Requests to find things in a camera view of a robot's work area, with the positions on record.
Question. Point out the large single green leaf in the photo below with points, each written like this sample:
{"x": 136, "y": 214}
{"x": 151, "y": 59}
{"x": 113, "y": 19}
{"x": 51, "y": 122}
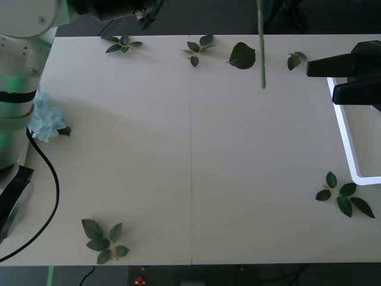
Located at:
{"x": 242, "y": 56}

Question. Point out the small red button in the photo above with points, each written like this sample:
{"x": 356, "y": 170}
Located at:
{"x": 140, "y": 280}

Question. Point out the person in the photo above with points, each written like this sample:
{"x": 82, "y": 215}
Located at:
{"x": 285, "y": 12}

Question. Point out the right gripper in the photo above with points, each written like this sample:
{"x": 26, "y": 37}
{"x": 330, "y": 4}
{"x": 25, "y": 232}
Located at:
{"x": 369, "y": 59}

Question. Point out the small curled green leaf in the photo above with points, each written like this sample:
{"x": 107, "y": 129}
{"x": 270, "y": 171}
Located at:
{"x": 293, "y": 63}

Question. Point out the pale blue flower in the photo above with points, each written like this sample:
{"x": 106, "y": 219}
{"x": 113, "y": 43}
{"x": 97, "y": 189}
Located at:
{"x": 47, "y": 119}

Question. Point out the green tape strip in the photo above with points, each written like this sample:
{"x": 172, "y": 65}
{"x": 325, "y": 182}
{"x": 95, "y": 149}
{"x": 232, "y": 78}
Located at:
{"x": 51, "y": 275}

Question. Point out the red rose with green stem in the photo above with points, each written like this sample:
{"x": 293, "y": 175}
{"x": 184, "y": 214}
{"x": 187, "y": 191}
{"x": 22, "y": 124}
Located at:
{"x": 262, "y": 59}

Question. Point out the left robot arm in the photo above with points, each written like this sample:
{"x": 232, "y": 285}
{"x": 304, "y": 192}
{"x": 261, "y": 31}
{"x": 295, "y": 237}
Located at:
{"x": 18, "y": 18}

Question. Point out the loose green leaf twig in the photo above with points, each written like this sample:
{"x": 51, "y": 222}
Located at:
{"x": 92, "y": 228}
{"x": 114, "y": 48}
{"x": 344, "y": 205}
{"x": 193, "y": 46}

